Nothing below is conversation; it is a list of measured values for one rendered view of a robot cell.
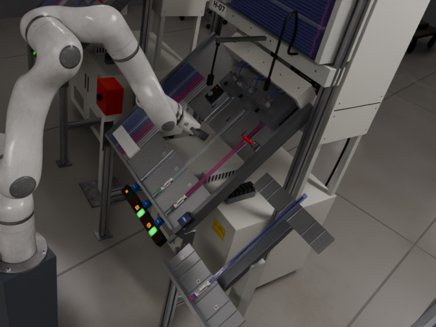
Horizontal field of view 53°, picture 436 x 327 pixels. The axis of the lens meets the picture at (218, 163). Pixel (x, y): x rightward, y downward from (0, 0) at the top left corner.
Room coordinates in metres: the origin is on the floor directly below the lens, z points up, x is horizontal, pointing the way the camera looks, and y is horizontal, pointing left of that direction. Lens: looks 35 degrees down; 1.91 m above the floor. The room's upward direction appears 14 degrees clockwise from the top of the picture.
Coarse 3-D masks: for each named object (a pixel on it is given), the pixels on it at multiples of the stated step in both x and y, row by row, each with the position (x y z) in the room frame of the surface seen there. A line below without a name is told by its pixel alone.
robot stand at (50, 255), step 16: (48, 256) 0.94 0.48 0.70; (32, 272) 0.88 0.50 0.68; (48, 272) 0.92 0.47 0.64; (0, 288) 0.82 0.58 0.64; (16, 288) 0.83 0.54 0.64; (32, 288) 0.87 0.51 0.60; (48, 288) 0.92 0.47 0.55; (0, 304) 0.83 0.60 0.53; (16, 304) 0.82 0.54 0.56; (32, 304) 0.87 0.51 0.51; (48, 304) 0.92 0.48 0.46; (0, 320) 0.84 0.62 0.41; (16, 320) 0.82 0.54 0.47; (32, 320) 0.87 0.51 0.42; (48, 320) 0.91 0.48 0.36
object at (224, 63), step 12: (216, 36) 2.00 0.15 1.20; (204, 48) 1.96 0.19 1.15; (192, 60) 1.92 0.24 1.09; (204, 60) 1.89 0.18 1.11; (216, 60) 1.87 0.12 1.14; (228, 60) 1.84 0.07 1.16; (204, 72) 1.83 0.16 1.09; (216, 72) 1.81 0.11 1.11; (228, 72) 1.78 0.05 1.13; (216, 84) 1.75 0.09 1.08; (228, 96) 1.67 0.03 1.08; (192, 108) 1.67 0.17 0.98; (204, 108) 1.65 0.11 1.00; (216, 108) 1.63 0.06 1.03; (228, 108) 1.61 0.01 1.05; (240, 108) 1.59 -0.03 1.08; (204, 120) 1.59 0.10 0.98; (216, 120) 1.58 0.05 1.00; (228, 120) 1.56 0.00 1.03; (240, 120) 1.54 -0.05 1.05; (252, 120) 1.53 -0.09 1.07; (288, 120) 1.48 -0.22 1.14; (216, 132) 1.52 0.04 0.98; (228, 132) 1.51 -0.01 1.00; (240, 132) 1.49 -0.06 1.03; (264, 132) 1.46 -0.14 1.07; (228, 144) 1.46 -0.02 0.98; (240, 156) 1.39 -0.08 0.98
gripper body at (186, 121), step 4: (184, 112) 1.37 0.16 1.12; (180, 116) 1.33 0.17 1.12; (184, 116) 1.33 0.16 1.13; (188, 116) 1.36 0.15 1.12; (192, 116) 1.43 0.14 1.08; (180, 120) 1.32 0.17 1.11; (184, 120) 1.33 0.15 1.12; (188, 120) 1.34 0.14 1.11; (192, 120) 1.35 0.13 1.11; (196, 120) 1.41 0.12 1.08; (176, 124) 1.32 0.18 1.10; (180, 124) 1.32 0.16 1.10; (184, 124) 1.33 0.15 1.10; (188, 124) 1.34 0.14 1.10; (192, 124) 1.35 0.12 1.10; (196, 124) 1.36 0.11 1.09; (184, 128) 1.33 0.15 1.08; (188, 128) 1.34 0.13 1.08; (188, 132) 1.34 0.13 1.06; (192, 132) 1.35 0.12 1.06
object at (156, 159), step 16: (160, 144) 1.55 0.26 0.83; (128, 160) 1.52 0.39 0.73; (144, 160) 1.50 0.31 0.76; (160, 160) 1.48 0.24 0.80; (176, 160) 1.46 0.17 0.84; (144, 176) 1.43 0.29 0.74; (160, 176) 1.41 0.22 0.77; (192, 176) 1.37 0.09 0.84; (176, 192) 1.32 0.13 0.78; (208, 192) 1.29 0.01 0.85; (176, 208) 1.26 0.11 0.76; (192, 208) 1.25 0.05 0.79; (176, 224) 1.20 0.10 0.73
